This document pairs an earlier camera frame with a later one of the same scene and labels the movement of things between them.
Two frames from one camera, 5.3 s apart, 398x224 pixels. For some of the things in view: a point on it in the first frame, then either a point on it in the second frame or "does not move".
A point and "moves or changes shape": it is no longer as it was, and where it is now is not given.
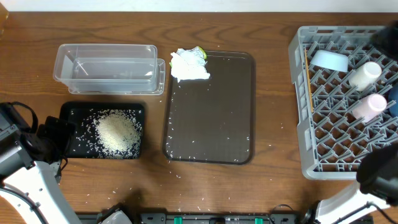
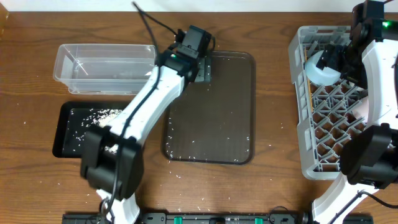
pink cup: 368,107 does not move
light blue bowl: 331,60 moves or changes shape
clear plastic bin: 102,69 does not move
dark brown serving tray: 212,120 does not move
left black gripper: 62,135 → 205,72
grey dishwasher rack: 347,98 does not move
